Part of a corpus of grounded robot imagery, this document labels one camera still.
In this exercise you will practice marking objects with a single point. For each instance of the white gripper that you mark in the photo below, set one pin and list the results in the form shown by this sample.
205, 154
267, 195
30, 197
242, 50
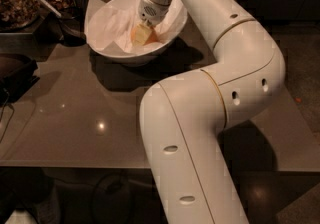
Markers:
152, 12

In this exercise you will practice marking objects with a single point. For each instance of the orange fruit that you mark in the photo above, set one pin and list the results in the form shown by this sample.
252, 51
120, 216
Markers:
153, 37

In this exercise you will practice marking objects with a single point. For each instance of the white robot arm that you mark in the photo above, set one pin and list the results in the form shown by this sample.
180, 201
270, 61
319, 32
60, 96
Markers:
182, 116

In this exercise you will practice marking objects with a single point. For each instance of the white ceramic bowl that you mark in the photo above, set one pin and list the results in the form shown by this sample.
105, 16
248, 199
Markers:
110, 53

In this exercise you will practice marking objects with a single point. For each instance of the white paper sheet in bowl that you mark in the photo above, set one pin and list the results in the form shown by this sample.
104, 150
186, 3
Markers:
106, 24

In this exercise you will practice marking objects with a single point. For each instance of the dark glass cup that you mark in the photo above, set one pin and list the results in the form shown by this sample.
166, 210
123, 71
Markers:
71, 25

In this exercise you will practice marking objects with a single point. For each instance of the grey metal tray stand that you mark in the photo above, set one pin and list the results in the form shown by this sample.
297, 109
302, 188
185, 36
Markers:
36, 40

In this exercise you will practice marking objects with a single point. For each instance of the large glass jar of snacks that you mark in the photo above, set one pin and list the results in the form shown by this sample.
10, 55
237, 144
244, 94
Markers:
15, 14

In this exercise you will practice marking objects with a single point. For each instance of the black device on table edge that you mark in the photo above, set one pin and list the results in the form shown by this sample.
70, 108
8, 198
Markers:
16, 76

